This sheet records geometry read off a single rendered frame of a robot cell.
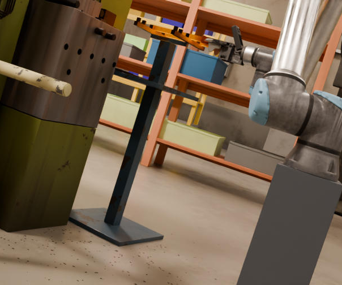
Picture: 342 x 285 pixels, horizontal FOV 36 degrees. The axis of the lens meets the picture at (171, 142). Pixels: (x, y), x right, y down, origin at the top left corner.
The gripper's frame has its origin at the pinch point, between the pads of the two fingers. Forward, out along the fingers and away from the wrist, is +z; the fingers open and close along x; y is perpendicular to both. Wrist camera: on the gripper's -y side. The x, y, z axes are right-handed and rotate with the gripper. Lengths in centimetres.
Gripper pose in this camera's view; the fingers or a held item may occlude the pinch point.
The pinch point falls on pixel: (209, 40)
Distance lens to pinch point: 246.7
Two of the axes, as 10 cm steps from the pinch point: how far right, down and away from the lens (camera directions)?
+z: -8.3, -3.0, 4.7
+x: 4.7, 0.8, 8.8
